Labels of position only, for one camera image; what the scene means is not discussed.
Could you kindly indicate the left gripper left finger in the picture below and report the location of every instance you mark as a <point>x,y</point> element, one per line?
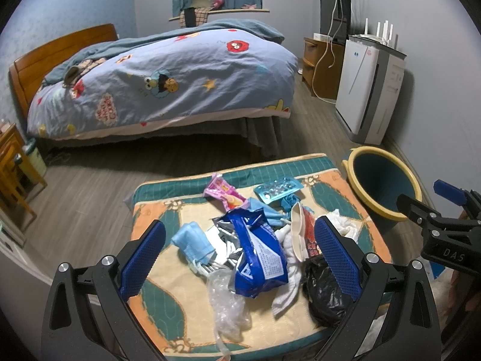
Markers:
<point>87,316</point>

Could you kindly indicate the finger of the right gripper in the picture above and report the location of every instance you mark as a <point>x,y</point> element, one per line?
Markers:
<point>415,210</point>
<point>469,200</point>

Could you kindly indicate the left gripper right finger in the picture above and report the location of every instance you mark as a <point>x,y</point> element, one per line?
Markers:
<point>411,328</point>

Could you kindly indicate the black plastic bag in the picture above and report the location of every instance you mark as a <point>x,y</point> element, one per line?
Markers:
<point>327,303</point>

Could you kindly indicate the red white paper cup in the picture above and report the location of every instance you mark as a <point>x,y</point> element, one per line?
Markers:
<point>302,231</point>

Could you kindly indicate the light blue face mask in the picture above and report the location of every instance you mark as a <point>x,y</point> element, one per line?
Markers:
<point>193,243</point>

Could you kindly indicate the blue white snack bag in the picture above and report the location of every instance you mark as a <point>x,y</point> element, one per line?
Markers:
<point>262,264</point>

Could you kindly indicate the clear plastic bag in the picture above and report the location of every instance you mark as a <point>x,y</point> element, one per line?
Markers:
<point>231,315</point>

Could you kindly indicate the blue pill blister pack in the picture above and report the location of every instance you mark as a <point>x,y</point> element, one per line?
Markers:
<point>277,189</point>

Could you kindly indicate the pink snack wrapper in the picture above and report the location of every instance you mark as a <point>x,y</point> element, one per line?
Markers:
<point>219,189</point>

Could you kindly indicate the white tissue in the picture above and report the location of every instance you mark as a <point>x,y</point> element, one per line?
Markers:
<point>345,226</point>

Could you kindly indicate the teal glove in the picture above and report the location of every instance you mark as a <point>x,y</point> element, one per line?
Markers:
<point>287,202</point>

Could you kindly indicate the teal yellow trash bin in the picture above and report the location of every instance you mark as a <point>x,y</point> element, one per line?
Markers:
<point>378,178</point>

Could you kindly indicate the green orange patterned mat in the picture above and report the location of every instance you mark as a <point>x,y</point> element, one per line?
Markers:
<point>173,305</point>

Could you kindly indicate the white air purifier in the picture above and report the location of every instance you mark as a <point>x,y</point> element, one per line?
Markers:
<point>371,79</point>

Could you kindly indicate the wooden side stool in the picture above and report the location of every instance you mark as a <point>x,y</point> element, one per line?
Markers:
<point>15,167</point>

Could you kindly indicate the white wifi router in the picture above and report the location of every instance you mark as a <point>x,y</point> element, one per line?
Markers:
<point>384,33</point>

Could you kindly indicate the wooden tv cabinet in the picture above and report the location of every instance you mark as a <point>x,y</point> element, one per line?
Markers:
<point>322,68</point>

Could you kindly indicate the black television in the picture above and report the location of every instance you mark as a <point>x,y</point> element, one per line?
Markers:
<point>335,20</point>

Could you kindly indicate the cartoon print blue duvet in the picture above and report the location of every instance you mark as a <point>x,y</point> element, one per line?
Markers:
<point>218,71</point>

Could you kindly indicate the wooden bed headboard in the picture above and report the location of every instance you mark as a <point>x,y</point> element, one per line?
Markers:
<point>27,72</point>

